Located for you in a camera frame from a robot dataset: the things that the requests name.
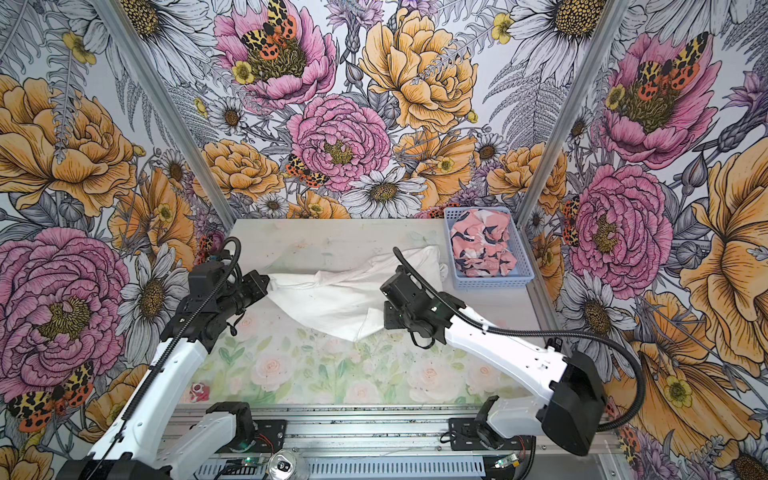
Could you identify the right aluminium corner post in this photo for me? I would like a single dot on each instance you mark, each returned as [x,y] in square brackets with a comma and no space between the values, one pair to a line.
[606,30]

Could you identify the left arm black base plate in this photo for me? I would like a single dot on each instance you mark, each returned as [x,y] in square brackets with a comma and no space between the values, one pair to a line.
[269,437]

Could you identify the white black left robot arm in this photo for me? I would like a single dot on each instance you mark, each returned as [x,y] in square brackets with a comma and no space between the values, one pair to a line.
[130,449]

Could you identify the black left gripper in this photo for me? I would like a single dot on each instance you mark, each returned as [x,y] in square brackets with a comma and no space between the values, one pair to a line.
[252,279]

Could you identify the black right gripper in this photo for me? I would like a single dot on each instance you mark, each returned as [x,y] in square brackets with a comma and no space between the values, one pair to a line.
[389,317]

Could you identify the grey slotted cable duct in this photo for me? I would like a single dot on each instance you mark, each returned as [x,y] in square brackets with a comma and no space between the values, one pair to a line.
[383,467]

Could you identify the aluminium corner post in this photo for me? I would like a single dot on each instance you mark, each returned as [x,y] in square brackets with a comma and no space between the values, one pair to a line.
[129,43]
[606,30]

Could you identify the silver round can top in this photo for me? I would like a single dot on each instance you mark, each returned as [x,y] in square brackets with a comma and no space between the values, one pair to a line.
[287,465]

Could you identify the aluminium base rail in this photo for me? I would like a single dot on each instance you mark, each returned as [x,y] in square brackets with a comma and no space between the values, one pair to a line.
[357,430]

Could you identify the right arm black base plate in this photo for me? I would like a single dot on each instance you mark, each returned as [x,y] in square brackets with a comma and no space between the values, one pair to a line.
[467,434]

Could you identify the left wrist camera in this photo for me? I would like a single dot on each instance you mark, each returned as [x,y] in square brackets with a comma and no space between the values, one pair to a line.
[203,278]

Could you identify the pink patterned garment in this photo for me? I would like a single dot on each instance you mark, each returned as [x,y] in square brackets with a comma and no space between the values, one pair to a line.
[479,243]

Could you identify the left aluminium corner post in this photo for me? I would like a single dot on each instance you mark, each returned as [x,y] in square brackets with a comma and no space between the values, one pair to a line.
[129,43]

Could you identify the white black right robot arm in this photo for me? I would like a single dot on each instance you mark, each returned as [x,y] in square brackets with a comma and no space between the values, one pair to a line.
[566,399]

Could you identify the white t-shirt with robot print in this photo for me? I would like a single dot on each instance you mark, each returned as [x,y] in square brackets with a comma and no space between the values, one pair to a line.
[348,305]

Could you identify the light blue perforated laundry basket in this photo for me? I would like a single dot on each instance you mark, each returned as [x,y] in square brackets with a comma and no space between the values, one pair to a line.
[518,278]

